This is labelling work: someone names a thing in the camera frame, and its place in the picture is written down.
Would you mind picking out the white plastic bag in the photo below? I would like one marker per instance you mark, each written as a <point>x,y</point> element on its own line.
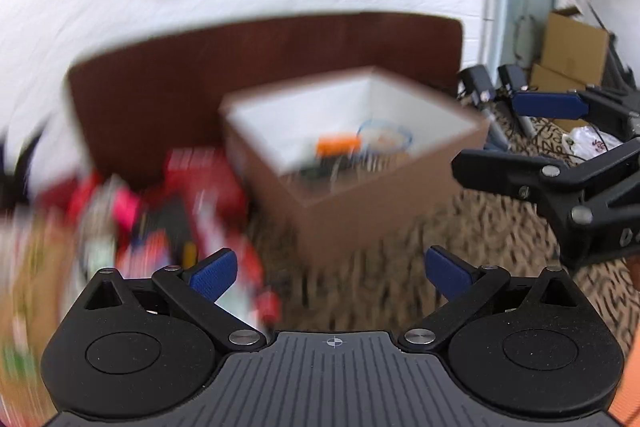
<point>587,144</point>

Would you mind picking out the brown cardboard box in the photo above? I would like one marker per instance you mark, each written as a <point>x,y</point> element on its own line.
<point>350,217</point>

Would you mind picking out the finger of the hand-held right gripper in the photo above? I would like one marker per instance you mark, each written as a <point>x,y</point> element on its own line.
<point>547,104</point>
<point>500,169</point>

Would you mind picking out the person's right forearm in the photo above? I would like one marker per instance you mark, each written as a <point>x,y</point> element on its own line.
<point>631,387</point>

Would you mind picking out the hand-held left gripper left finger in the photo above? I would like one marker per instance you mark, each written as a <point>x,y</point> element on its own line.
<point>215,274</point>

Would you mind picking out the tall cardboard carton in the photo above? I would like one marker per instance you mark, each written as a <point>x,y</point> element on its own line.
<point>575,42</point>

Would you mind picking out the blue hand net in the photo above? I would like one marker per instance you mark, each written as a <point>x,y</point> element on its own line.
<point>387,137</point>

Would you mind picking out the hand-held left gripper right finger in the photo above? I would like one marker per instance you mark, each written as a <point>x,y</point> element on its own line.
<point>447,276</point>

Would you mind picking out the pink small item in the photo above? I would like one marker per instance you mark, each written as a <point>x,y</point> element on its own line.
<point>125,207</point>

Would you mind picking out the orange small object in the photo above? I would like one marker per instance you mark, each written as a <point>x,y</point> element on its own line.
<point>337,144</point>

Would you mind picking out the red gift box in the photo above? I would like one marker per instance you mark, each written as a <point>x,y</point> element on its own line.
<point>200,167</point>

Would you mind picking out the brown headboard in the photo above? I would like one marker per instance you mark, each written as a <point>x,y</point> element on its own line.
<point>160,107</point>

